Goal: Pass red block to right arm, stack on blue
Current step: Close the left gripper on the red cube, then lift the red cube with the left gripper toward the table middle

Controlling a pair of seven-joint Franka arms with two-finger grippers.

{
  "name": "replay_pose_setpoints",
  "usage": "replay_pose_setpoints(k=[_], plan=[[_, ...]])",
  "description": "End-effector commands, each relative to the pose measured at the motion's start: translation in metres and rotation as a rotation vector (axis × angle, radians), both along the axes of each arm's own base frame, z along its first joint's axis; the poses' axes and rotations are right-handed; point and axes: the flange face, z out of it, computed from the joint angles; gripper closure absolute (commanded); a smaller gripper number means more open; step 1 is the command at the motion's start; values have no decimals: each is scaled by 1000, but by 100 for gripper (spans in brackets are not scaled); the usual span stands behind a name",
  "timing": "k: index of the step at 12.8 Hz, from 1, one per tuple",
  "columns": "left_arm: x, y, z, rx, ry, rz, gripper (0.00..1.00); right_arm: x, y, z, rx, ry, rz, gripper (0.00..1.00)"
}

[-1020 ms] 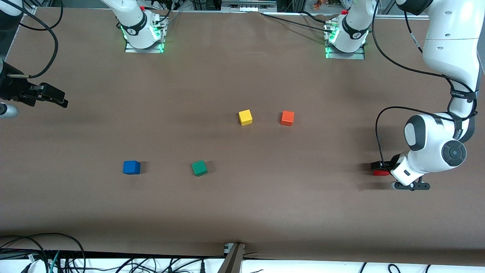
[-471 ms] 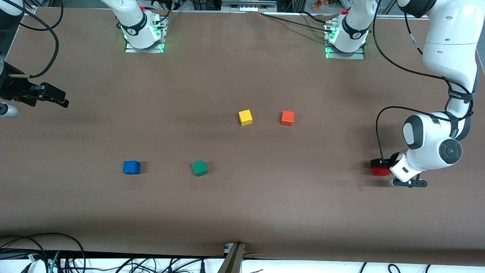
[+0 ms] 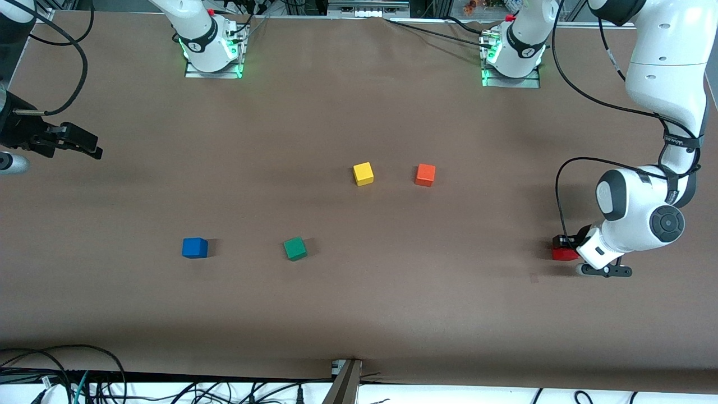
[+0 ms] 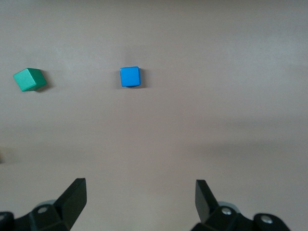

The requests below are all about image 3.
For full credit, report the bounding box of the blue wooden block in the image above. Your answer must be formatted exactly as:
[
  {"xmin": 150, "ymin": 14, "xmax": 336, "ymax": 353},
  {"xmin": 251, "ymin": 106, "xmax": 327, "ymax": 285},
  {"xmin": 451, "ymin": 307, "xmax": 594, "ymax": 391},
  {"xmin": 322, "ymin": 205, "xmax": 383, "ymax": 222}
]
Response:
[{"xmin": 182, "ymin": 237, "xmax": 209, "ymax": 259}]

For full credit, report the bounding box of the green wooden block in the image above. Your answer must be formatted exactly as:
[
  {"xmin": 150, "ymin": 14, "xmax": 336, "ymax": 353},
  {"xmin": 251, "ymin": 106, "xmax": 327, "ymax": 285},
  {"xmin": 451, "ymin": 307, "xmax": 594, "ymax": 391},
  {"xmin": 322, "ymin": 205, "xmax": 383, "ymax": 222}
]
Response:
[{"xmin": 283, "ymin": 236, "xmax": 308, "ymax": 262}]

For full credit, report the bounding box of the white desk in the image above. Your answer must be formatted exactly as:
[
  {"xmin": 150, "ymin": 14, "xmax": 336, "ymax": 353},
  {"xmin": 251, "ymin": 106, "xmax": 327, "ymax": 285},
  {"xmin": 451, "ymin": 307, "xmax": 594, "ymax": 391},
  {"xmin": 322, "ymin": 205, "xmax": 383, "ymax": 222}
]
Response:
[{"xmin": 0, "ymin": 377, "xmax": 718, "ymax": 404}]

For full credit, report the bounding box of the brown paper table cover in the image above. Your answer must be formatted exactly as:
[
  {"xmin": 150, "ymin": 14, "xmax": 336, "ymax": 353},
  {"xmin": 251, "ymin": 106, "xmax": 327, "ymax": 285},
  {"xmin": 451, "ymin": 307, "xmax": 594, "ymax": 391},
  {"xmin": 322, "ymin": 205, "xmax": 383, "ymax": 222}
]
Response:
[{"xmin": 0, "ymin": 10, "xmax": 718, "ymax": 393}]

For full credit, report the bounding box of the grey socket strip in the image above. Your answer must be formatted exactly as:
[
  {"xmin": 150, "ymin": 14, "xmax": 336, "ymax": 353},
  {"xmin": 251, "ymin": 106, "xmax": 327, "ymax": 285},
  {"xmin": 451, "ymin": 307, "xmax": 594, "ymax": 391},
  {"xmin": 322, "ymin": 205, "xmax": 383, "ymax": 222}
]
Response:
[{"xmin": 328, "ymin": 0, "xmax": 410, "ymax": 18}]

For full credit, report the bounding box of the black right brass-plug cable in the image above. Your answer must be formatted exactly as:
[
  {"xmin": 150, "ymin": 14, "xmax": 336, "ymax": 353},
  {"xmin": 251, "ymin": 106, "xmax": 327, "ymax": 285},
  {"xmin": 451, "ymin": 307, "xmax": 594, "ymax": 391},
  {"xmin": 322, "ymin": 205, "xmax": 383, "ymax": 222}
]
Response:
[{"xmin": 0, "ymin": 0, "xmax": 89, "ymax": 116}]

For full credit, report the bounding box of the black left camera cable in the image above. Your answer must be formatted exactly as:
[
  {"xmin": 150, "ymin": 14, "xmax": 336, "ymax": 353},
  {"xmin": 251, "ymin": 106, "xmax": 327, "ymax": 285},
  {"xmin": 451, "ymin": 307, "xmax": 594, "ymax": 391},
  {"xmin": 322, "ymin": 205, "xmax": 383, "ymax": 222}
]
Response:
[{"xmin": 552, "ymin": 0, "xmax": 702, "ymax": 250}]

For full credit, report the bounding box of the black camera cable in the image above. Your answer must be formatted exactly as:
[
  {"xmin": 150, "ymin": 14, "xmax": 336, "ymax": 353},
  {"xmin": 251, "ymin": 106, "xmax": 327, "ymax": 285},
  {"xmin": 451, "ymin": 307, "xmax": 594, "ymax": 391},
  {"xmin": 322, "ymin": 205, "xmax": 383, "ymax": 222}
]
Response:
[
  {"xmin": 28, "ymin": 0, "xmax": 95, "ymax": 45},
  {"xmin": 552, "ymin": 0, "xmax": 702, "ymax": 250}
]

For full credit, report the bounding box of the black right camera cable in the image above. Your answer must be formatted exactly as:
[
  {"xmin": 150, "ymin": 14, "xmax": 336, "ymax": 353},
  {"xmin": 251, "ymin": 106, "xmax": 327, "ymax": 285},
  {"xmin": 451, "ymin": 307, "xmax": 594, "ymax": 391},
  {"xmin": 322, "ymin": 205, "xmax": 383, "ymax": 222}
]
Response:
[{"xmin": 28, "ymin": 0, "xmax": 95, "ymax": 45}]

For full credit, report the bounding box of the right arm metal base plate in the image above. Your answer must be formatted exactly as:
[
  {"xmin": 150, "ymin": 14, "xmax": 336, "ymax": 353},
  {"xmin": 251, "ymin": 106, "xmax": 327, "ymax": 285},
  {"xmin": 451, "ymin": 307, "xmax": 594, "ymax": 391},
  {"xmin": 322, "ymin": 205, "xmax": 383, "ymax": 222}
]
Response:
[{"xmin": 185, "ymin": 25, "xmax": 247, "ymax": 79}]

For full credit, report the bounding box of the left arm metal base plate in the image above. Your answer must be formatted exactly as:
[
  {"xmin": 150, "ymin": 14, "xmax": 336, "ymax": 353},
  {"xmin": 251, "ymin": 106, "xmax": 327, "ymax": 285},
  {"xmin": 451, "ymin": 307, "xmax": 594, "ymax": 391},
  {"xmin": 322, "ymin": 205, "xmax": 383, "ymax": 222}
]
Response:
[{"xmin": 481, "ymin": 63, "xmax": 542, "ymax": 89}]

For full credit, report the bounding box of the black looping desk cable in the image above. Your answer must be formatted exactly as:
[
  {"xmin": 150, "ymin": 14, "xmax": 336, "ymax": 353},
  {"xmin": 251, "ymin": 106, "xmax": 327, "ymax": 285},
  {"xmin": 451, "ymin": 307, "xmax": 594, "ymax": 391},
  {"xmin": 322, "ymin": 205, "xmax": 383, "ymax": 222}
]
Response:
[{"xmin": 0, "ymin": 344, "xmax": 128, "ymax": 404}]

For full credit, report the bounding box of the black arm base cable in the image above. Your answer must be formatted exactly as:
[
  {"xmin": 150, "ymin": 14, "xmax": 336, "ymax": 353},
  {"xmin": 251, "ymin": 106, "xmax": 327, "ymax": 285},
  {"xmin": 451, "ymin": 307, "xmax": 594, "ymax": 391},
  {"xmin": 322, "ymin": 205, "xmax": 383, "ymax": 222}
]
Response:
[{"xmin": 386, "ymin": 18, "xmax": 495, "ymax": 50}]

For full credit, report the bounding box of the aluminium camera post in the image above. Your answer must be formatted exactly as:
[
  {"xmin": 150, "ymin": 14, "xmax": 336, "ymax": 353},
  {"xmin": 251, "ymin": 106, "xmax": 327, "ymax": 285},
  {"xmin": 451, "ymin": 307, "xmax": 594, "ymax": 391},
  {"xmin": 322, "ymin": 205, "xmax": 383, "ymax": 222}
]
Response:
[{"xmin": 323, "ymin": 359, "xmax": 363, "ymax": 404}]

